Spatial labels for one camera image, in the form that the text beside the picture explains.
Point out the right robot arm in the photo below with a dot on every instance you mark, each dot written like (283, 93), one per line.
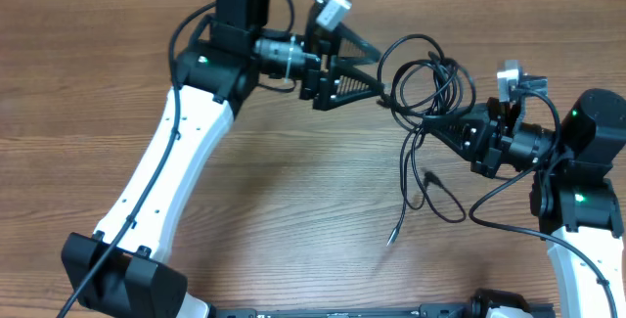
(574, 201)

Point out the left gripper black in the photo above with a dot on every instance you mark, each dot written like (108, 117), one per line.
(317, 45)

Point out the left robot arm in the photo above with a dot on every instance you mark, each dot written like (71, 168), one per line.
(122, 269)

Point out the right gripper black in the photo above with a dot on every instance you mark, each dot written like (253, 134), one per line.
(469, 141)

